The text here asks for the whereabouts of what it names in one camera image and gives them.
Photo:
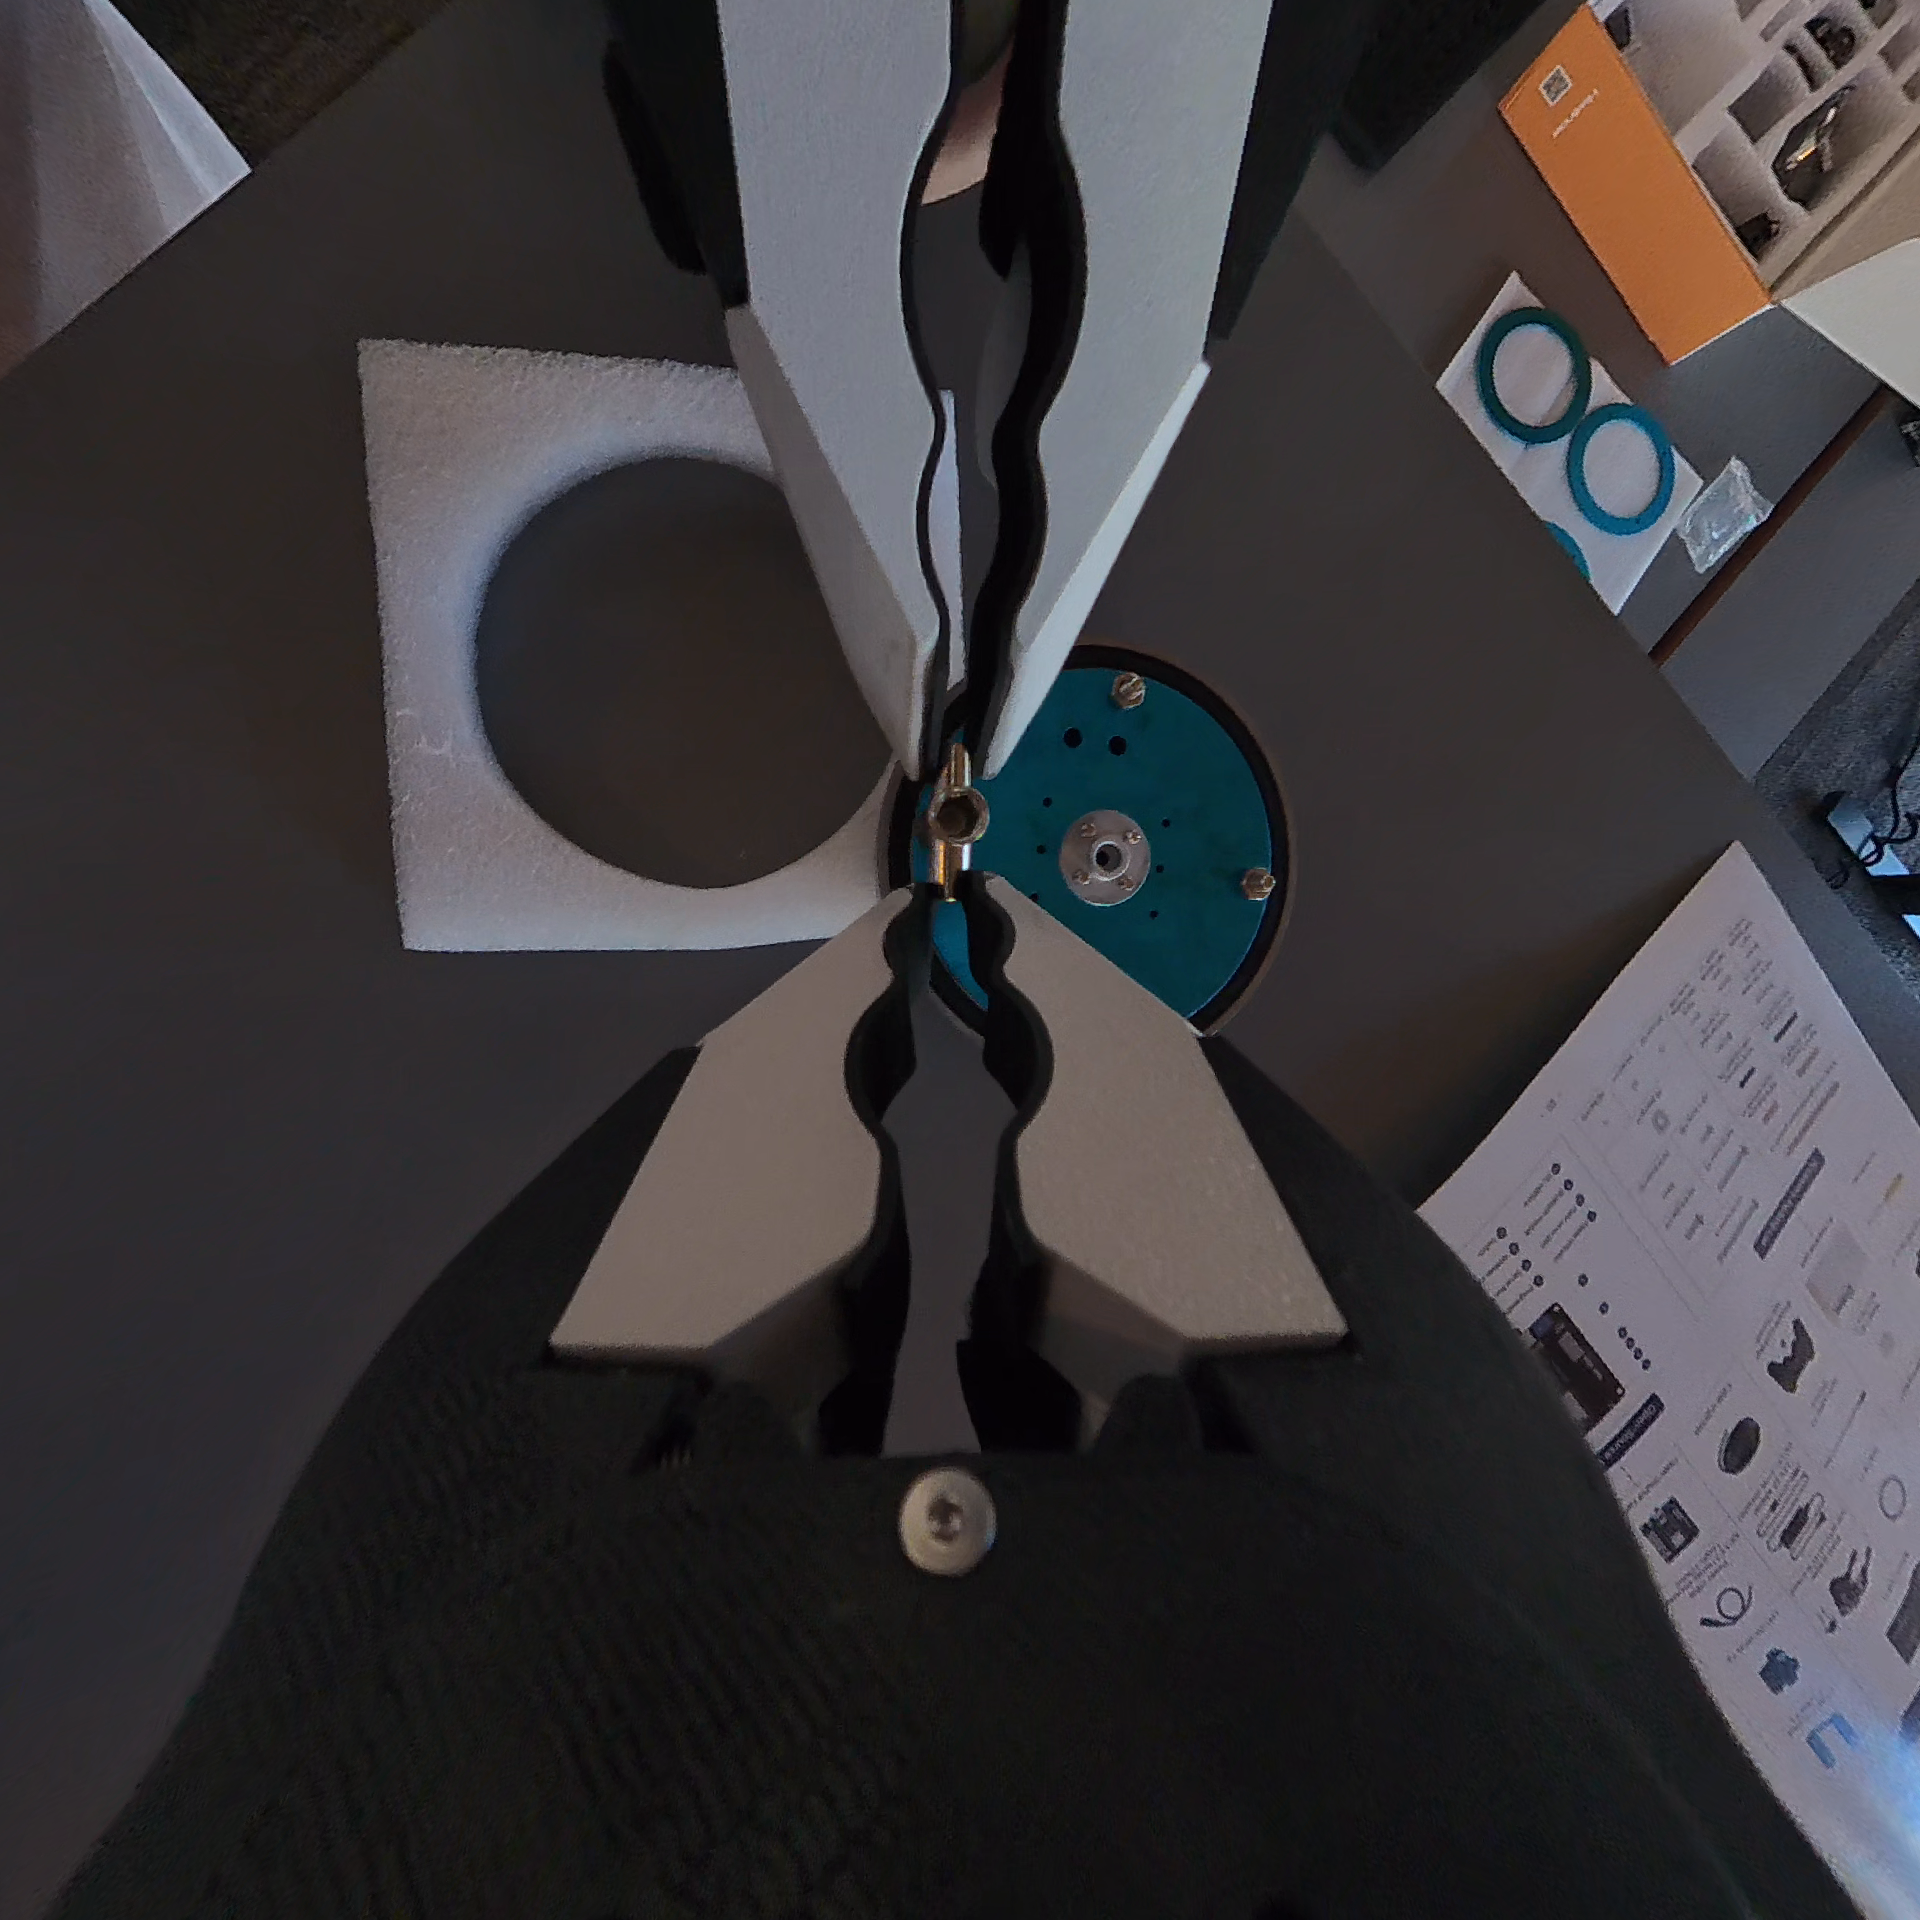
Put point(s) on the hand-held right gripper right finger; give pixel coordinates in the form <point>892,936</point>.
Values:
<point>1156,1201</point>

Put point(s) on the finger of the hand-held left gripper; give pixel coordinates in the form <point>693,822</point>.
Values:
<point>815,178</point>
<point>1156,178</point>

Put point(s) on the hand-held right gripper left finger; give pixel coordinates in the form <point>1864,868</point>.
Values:
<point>735,1201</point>

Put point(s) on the teal round metal disc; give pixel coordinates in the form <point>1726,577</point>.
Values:
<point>1186,779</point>

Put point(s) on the orange white cardboard box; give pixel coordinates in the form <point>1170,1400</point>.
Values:
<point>1635,178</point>

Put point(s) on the white foam sheet with hole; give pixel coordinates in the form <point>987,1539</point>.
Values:
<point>435,599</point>

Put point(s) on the white instruction booklet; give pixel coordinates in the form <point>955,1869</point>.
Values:
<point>1726,1201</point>

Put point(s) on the white backing card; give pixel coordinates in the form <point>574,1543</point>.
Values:
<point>1641,558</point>

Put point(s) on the small clear plastic bag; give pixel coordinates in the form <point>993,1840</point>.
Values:
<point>1723,520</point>

